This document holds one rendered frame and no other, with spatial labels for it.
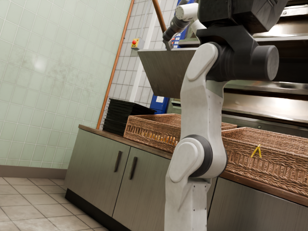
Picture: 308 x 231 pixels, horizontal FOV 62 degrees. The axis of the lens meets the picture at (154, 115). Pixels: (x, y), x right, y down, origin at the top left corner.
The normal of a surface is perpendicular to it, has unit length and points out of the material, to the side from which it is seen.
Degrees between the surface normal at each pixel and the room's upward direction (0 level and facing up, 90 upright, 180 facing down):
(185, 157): 90
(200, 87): 113
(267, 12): 104
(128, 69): 90
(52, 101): 90
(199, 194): 74
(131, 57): 90
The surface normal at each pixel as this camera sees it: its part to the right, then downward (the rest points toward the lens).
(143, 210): -0.63, -0.22
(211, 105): 0.77, -0.12
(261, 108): -0.51, -0.53
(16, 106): 0.73, 0.15
